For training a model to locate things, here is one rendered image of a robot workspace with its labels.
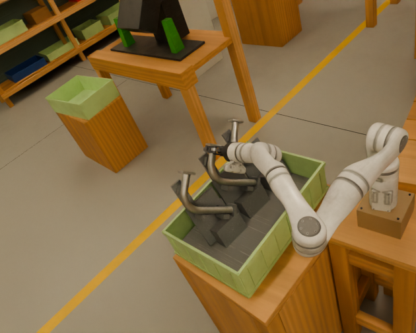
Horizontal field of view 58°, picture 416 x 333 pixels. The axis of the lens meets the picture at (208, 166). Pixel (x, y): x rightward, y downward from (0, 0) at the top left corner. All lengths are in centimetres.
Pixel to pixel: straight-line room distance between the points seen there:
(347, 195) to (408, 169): 59
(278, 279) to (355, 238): 32
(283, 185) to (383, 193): 42
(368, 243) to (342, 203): 40
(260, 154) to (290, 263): 53
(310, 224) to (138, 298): 186
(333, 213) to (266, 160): 25
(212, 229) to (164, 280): 120
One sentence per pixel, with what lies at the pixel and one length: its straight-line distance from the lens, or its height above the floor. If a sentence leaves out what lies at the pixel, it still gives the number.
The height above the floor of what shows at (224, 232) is 91.
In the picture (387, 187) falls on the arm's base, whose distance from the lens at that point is 137.
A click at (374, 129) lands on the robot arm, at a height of 127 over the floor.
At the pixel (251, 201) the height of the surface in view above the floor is 90.
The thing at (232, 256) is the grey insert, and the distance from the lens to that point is 153.
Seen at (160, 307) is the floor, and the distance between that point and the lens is 259.
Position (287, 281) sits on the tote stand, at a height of 79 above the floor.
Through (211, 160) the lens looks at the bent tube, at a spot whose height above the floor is 115.
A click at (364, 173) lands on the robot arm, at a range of 114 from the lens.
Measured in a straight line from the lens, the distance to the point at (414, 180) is 162.
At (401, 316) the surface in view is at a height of 46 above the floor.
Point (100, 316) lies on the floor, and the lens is 278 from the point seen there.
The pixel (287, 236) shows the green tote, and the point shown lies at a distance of 154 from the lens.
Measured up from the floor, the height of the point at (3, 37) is 92.
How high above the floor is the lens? 205
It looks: 38 degrees down
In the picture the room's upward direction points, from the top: 23 degrees counter-clockwise
